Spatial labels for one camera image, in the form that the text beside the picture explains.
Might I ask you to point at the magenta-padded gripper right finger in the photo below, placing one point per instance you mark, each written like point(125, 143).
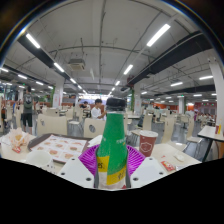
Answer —
point(136, 159)

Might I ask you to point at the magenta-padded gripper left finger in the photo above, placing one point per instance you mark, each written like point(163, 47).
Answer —
point(87, 158)

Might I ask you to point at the green drink bottle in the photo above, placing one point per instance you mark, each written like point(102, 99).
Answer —
point(111, 146)

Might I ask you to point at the red paper cup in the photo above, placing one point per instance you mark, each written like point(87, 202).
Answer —
point(147, 144)

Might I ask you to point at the white napkin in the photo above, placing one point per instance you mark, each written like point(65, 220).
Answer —
point(95, 140)

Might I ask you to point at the dark food tray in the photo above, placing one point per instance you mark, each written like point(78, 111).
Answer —
point(60, 146)

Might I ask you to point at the small red sauce packet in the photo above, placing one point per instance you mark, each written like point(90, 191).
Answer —
point(168, 166)

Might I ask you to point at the white dotted cup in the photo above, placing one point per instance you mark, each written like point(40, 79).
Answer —
point(40, 160)

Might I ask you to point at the person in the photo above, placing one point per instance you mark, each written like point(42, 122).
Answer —
point(27, 106)
point(96, 111)

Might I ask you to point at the beige chairs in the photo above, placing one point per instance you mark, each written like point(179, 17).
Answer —
point(51, 125)

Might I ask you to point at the crumpled food wrapper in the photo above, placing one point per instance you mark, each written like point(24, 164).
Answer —
point(16, 140)

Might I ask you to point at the beige square table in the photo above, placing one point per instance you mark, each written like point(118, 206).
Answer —
point(210, 131)

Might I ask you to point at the ceiling air conditioner unit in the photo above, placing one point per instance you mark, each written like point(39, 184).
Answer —
point(76, 65)

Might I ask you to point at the ceiling lights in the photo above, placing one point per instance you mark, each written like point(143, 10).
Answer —
point(158, 34)

